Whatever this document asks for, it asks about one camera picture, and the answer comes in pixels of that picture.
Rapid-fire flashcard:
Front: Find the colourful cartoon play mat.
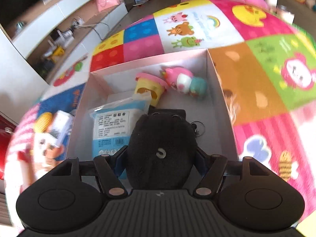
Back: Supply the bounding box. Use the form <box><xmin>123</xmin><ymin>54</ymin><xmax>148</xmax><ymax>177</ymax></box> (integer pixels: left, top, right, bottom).
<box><xmin>4</xmin><ymin>0</ymin><xmax>315</xmax><ymax>232</ymax></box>

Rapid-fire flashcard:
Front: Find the pink cardboard box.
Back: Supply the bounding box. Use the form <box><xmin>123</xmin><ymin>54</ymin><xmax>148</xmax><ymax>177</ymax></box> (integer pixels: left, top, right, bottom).
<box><xmin>64</xmin><ymin>48</ymin><xmax>239</xmax><ymax>162</ymax></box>

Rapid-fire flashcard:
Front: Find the white battery charger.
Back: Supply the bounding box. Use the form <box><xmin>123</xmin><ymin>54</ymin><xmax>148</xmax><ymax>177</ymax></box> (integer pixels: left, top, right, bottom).
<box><xmin>46</xmin><ymin>110</ymin><xmax>74</xmax><ymax>147</ymax></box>

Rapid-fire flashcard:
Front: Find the white tv cabinet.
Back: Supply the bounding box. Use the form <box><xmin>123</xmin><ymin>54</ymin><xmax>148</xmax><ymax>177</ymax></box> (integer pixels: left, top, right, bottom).
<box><xmin>0</xmin><ymin>0</ymin><xmax>129</xmax><ymax>85</ymax></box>

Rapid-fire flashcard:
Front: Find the blue wet wipes pack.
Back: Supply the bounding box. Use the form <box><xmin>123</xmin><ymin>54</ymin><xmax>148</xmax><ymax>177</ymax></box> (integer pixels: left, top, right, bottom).
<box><xmin>89</xmin><ymin>91</ymin><xmax>151</xmax><ymax>157</ymax></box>

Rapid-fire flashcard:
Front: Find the pink gift bag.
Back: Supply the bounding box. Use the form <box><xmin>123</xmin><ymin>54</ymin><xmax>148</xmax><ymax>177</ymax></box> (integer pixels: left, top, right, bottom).
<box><xmin>96</xmin><ymin>0</ymin><xmax>120</xmax><ymax>12</ymax></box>

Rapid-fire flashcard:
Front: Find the teal small toy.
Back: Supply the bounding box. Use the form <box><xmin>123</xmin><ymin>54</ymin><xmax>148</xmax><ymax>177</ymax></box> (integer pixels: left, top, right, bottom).
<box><xmin>190</xmin><ymin>77</ymin><xmax>207</xmax><ymax>99</ymax></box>

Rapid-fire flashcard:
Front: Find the yellow corn toy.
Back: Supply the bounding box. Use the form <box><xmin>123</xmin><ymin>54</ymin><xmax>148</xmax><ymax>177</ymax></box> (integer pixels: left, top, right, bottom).
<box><xmin>33</xmin><ymin>112</ymin><xmax>53</xmax><ymax>133</ymax></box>

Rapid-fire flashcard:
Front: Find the black plush toy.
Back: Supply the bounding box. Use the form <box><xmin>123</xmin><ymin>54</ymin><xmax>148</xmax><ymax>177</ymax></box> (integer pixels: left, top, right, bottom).
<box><xmin>126</xmin><ymin>112</ymin><xmax>198</xmax><ymax>190</ymax></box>

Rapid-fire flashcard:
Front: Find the pink egg character toy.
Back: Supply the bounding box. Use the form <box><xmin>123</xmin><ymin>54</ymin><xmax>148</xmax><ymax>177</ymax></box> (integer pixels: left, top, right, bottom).
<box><xmin>160</xmin><ymin>67</ymin><xmax>193</xmax><ymax>94</ymax></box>

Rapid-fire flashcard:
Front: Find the gold cup toy black lid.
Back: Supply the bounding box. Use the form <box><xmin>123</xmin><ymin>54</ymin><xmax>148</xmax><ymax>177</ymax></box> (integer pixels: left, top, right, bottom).
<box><xmin>134</xmin><ymin>72</ymin><xmax>169</xmax><ymax>107</ymax></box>

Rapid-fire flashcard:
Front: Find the white red foam stick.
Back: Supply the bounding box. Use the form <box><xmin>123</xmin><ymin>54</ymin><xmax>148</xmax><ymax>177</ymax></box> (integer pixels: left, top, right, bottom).
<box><xmin>17</xmin><ymin>145</ymin><xmax>51</xmax><ymax>194</ymax></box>

